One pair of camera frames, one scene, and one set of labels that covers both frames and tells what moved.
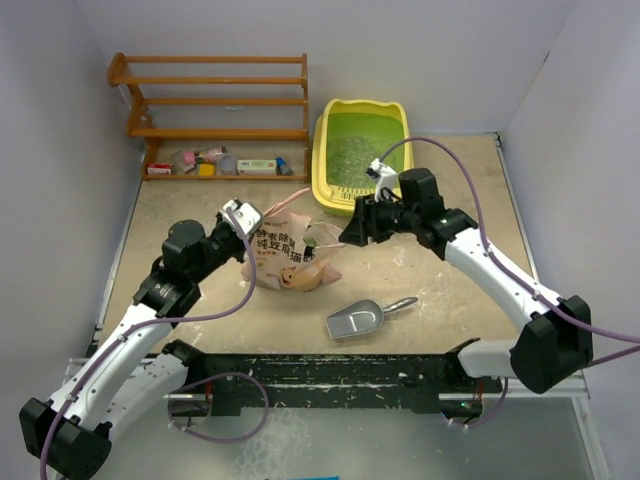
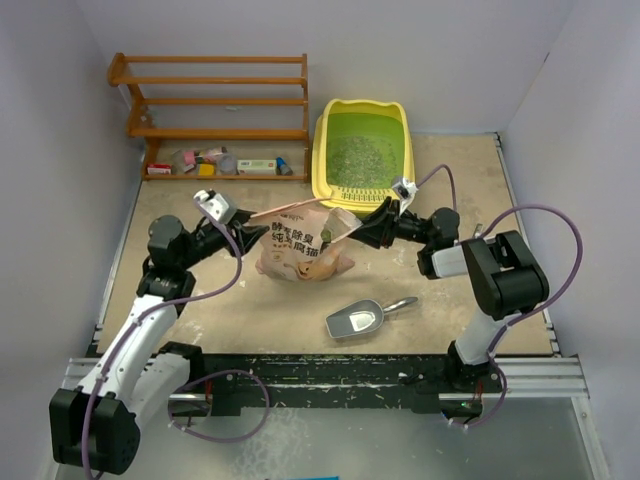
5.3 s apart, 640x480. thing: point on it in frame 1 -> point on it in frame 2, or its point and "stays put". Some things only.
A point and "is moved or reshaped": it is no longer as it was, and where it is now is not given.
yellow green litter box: x=347 y=137 stays put
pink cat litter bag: x=289 y=252 is moved or reshaped
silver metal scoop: x=361 y=317 stays put
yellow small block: x=206 y=170 stays put
